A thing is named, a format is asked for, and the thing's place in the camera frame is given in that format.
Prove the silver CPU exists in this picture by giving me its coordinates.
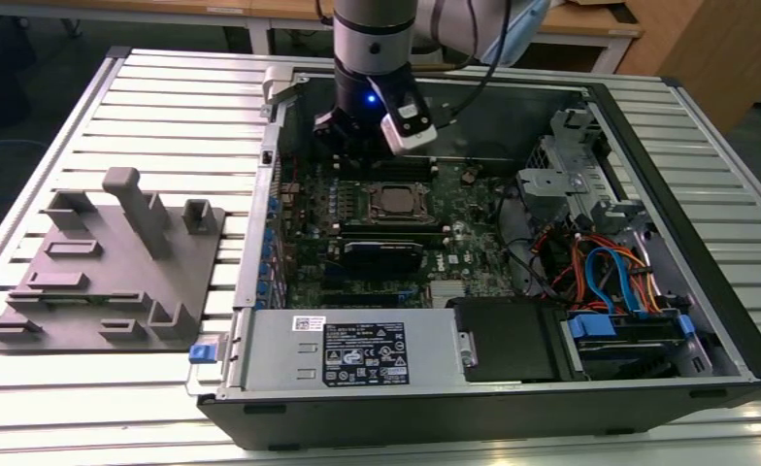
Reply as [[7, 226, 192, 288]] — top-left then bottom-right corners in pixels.
[[382, 189, 422, 216]]

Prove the metal socket cover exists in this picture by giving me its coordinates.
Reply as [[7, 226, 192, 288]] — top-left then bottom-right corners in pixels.
[[372, 185, 434, 220]]

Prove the CPU socket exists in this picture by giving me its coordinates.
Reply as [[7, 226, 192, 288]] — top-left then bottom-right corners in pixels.
[[365, 182, 440, 224]]

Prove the black expansion slot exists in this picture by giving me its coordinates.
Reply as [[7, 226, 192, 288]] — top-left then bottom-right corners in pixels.
[[320, 290, 402, 308]]

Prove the black plastic cover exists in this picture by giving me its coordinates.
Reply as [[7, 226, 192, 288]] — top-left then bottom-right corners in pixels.
[[448, 296, 576, 384]]

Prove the black graphics card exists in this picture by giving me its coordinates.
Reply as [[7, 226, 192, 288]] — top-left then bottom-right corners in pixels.
[[338, 240, 425, 274]]

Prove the metal disk bay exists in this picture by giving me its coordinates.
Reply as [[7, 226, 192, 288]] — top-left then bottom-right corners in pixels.
[[514, 109, 653, 234]]

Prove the green motherboard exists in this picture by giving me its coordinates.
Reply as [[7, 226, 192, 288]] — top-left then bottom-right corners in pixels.
[[276, 162, 530, 310]]

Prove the wooden desk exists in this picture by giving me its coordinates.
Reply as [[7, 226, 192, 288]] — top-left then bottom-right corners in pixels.
[[0, 0, 645, 74]]

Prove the silver heatsink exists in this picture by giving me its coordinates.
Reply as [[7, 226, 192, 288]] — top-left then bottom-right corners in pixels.
[[428, 279, 470, 298]]

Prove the black power supply label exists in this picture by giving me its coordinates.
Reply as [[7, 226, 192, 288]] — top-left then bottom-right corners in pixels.
[[324, 320, 410, 388]]

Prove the grey parts rack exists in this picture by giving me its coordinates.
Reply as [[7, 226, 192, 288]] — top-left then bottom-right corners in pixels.
[[0, 167, 230, 353]]

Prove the silver power supply unit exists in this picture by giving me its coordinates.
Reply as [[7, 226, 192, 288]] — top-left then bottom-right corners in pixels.
[[241, 308, 470, 389]]

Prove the wooden cabinet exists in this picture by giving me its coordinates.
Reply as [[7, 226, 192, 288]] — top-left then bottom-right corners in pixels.
[[616, 0, 761, 135]]

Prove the blue disk carrier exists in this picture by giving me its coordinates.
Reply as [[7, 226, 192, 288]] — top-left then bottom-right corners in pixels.
[[564, 313, 693, 350]]

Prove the black PC case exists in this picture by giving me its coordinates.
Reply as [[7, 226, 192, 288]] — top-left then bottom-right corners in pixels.
[[185, 65, 761, 450]]

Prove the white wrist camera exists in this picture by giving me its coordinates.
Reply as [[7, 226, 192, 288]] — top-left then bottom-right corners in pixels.
[[380, 91, 438, 157]]

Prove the grey case handle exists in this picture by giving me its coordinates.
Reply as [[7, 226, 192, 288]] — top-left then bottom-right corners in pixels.
[[260, 65, 308, 120]]

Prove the black wire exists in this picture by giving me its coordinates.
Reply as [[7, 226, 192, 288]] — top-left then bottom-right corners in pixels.
[[497, 191, 554, 298]]

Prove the orange wire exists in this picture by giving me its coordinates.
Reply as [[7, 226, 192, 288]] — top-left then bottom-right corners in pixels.
[[566, 232, 664, 315]]

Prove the blue wire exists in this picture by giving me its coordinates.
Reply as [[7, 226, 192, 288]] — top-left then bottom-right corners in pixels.
[[584, 247, 638, 319]]

